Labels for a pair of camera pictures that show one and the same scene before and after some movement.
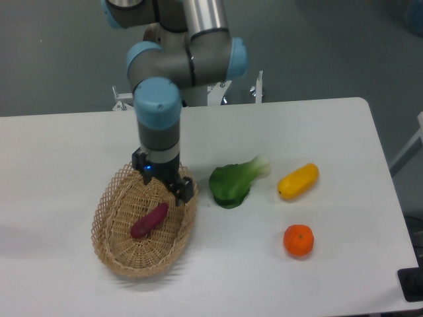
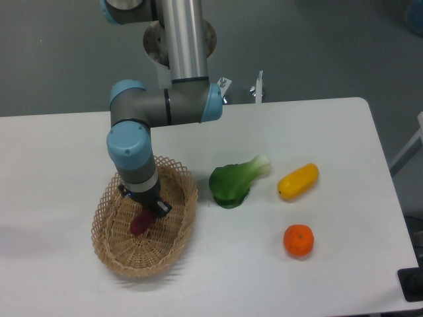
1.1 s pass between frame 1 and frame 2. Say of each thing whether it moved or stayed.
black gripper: moved
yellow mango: stayed
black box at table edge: stayed
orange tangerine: stayed
